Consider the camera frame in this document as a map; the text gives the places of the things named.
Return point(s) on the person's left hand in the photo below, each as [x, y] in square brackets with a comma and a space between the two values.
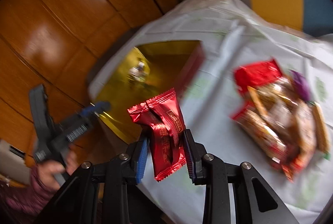
[48, 170]

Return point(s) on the pumpkin seed bag orange trim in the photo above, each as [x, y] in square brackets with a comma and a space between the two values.
[287, 129]

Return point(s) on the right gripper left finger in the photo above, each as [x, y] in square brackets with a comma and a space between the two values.
[138, 152]

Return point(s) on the bright red snack packet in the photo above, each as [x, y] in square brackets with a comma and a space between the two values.
[256, 75]

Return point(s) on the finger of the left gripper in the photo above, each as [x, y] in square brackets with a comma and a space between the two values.
[72, 131]
[95, 109]

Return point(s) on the white cloud-print tablecloth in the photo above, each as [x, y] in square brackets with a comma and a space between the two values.
[233, 35]

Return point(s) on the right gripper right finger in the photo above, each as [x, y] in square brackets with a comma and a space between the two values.
[194, 153]

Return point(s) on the purple snack packet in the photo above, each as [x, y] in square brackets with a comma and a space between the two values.
[301, 86]

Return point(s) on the maroon and gold gift box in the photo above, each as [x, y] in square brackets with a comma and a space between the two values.
[144, 72]

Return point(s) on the dark red foil snack packet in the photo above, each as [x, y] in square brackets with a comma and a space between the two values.
[163, 117]

